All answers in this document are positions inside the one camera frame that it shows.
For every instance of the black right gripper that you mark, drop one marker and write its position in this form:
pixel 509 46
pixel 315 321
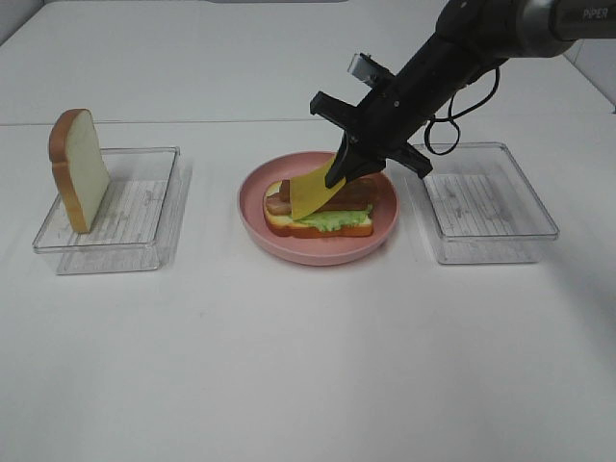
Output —
pixel 374 131

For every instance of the bacon strip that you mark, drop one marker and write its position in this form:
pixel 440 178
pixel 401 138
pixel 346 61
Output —
pixel 360 190
pixel 275 205

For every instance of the yellow cheese slice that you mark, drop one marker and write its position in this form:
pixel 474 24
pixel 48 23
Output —
pixel 308 192

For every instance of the green lettuce leaf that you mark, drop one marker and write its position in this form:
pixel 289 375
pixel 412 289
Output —
pixel 356 223

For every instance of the bread slice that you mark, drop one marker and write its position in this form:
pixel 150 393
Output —
pixel 282 225
pixel 78 169

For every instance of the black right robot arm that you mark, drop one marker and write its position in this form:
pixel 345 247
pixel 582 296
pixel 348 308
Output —
pixel 471 38

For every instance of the pink round plate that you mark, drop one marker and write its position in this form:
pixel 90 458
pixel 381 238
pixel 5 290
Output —
pixel 319 251

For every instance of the clear right plastic tray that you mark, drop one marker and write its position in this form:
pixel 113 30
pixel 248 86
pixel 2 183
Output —
pixel 477 207

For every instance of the clear plastic tray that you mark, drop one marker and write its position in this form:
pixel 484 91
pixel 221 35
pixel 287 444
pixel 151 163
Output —
pixel 138 223
pixel 477 207

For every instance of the clear left plastic tray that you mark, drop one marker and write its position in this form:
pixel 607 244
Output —
pixel 138 223

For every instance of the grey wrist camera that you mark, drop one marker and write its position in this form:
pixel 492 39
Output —
pixel 365 69

